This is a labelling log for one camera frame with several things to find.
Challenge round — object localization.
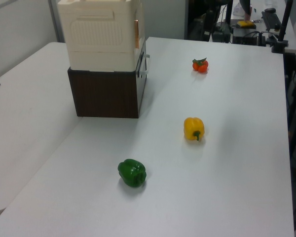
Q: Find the copper door handle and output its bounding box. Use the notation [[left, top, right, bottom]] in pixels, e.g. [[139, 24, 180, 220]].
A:
[[134, 19, 141, 49]]

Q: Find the cream plastic toy cabinet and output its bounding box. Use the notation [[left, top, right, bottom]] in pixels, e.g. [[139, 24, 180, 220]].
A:
[[57, 0, 146, 73]]

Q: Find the black pole with clamp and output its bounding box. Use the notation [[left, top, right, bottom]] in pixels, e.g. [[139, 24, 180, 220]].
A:
[[271, 0, 295, 54]]

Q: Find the white drawer handle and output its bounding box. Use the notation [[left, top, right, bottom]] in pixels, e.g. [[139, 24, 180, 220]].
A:
[[135, 51, 151, 76]]

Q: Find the black electronics box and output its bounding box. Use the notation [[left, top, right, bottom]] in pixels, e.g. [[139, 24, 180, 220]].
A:
[[232, 26, 266, 46]]

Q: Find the green toy bell pepper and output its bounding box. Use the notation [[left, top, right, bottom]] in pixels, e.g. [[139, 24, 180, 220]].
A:
[[117, 158, 148, 188]]

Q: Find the cream cabinet door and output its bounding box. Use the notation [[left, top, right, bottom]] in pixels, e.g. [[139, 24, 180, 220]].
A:
[[130, 0, 146, 51]]

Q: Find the yellow toy bell pepper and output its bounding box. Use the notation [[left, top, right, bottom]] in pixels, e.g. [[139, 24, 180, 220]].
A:
[[183, 117, 205, 142]]

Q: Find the yellow block on desk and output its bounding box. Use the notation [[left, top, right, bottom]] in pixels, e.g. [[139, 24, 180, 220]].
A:
[[236, 20, 255, 29]]

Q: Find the white background desk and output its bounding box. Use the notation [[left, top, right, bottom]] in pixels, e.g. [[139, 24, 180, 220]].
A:
[[229, 0, 296, 53]]

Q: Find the dark brown wooden box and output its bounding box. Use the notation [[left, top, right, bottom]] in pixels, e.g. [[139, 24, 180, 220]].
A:
[[67, 37, 148, 119]]

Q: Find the red toy tomato cluster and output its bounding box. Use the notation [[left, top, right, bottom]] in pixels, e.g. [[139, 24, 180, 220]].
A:
[[192, 57, 210, 74]]

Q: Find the black keyboard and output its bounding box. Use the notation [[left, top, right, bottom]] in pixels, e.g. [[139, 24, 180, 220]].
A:
[[261, 10, 282, 32]]

